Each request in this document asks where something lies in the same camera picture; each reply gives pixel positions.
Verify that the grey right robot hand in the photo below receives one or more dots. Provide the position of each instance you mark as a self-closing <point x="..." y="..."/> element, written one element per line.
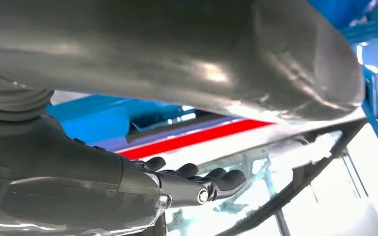
<point x="176" y="49"/>

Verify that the blue metal shelf rack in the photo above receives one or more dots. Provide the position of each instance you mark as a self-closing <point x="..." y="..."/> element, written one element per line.
<point x="88" y="120"/>

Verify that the white car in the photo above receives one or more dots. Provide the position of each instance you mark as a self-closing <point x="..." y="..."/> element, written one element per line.
<point x="241" y="143"/>

